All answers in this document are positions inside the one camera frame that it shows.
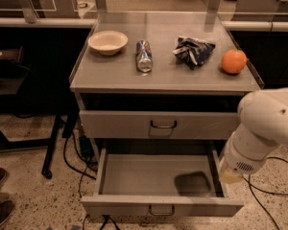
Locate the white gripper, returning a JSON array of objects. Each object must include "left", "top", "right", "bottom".
[{"left": 219, "top": 124, "right": 278, "bottom": 184}]

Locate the grey drawer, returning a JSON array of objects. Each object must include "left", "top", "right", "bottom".
[
  {"left": 80, "top": 110, "right": 239, "bottom": 140},
  {"left": 82, "top": 149, "right": 243, "bottom": 217}
]

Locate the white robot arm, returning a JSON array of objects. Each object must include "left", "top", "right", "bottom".
[{"left": 219, "top": 88, "right": 288, "bottom": 184}]

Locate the grey drawer cabinet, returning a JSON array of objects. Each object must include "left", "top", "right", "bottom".
[{"left": 68, "top": 11, "right": 265, "bottom": 165}]

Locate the grey top drawer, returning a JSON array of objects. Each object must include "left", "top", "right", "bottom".
[{"left": 80, "top": 110, "right": 239, "bottom": 140}]

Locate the orange fruit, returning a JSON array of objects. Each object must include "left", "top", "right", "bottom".
[{"left": 221, "top": 50, "right": 247, "bottom": 74}]

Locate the crumpled blue chip bag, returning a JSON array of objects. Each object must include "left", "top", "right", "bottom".
[{"left": 173, "top": 36, "right": 216, "bottom": 70}]

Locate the black power adapter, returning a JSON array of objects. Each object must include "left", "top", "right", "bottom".
[{"left": 79, "top": 135, "right": 94, "bottom": 158}]

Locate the blue silver drink can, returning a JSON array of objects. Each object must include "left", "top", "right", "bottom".
[{"left": 135, "top": 40, "right": 153, "bottom": 73}]

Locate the white paper bowl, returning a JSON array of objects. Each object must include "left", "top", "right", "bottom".
[{"left": 88, "top": 31, "right": 129, "bottom": 56}]

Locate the black side table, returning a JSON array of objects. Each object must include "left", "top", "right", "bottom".
[{"left": 0, "top": 46, "right": 79, "bottom": 179}]

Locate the black floor cable right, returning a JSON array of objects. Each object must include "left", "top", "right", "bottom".
[{"left": 243, "top": 156, "right": 288, "bottom": 230}]

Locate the black floor cable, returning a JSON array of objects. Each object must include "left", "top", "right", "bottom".
[
  {"left": 243, "top": 156, "right": 288, "bottom": 230},
  {"left": 62, "top": 118, "right": 121, "bottom": 230}
]

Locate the black floor cable left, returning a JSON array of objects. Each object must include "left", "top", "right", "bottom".
[{"left": 62, "top": 118, "right": 121, "bottom": 230}]

